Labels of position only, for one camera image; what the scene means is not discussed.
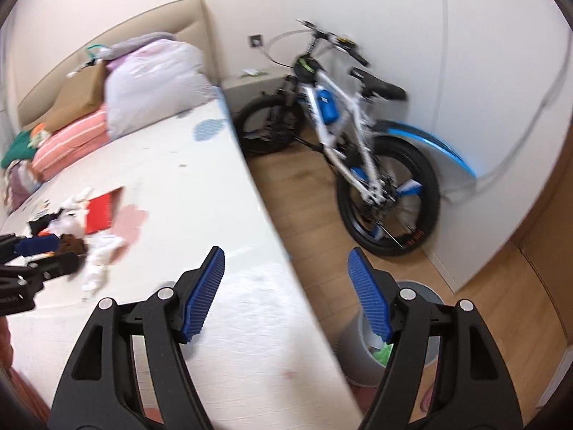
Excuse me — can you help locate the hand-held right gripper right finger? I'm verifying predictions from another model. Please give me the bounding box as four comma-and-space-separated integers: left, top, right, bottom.
348, 247, 524, 430

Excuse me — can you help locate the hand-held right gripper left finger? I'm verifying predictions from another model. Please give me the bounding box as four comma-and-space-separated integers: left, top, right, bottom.
47, 245, 227, 430

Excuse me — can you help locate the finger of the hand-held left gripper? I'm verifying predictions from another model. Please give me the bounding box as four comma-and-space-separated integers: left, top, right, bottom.
0, 251, 80, 286
0, 233, 60, 261

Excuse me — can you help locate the black cloth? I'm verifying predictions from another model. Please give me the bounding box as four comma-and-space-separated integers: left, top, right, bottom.
28, 208, 63, 236

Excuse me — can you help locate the brown sock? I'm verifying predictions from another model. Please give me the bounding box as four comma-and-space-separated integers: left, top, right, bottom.
58, 233, 87, 256

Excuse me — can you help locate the clear plastic wrap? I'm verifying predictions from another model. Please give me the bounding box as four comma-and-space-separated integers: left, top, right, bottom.
47, 215, 86, 236

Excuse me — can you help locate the white knotted tissue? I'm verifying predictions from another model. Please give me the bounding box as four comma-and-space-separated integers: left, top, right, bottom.
81, 233, 127, 301

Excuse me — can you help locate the grey trash bin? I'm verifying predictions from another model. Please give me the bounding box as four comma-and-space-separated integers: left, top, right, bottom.
336, 280, 442, 388

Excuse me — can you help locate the red box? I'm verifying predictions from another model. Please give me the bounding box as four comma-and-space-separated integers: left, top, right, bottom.
85, 187, 124, 235

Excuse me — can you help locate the striped cloth bundle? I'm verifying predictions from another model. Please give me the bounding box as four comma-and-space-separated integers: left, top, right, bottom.
4, 159, 43, 213

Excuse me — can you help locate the person's right leg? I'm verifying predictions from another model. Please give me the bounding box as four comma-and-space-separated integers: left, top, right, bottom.
0, 365, 52, 428

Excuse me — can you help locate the green knitted blanket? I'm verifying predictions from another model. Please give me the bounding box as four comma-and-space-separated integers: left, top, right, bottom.
1, 130, 37, 168

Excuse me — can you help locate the pink striped pillow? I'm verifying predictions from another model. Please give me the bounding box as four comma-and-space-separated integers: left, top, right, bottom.
32, 104, 110, 181

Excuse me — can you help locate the green orange plush turtle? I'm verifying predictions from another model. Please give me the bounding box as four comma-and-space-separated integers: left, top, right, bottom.
28, 123, 52, 148

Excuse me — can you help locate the white blue bicycle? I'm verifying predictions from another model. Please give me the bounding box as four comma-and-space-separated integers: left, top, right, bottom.
233, 19, 477, 258

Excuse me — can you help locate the grey bagged duvet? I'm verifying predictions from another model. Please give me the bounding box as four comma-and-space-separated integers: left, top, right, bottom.
104, 40, 211, 140

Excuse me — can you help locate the blue bicycle bottle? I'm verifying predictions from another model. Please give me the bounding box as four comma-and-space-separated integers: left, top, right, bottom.
317, 87, 338, 123

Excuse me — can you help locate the pink folded cloth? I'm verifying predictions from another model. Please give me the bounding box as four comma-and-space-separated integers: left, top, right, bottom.
106, 51, 135, 72

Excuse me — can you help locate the grey nightstand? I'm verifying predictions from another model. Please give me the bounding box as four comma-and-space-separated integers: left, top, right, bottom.
222, 69, 296, 130

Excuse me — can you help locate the grey folded clothing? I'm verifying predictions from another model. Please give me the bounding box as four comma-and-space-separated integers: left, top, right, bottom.
110, 32, 175, 59

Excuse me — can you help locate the beige padded headboard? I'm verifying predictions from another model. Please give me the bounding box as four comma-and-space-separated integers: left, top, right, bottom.
17, 0, 220, 130

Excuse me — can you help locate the white bag with green handle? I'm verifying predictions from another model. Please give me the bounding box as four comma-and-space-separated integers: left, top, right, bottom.
67, 45, 112, 77

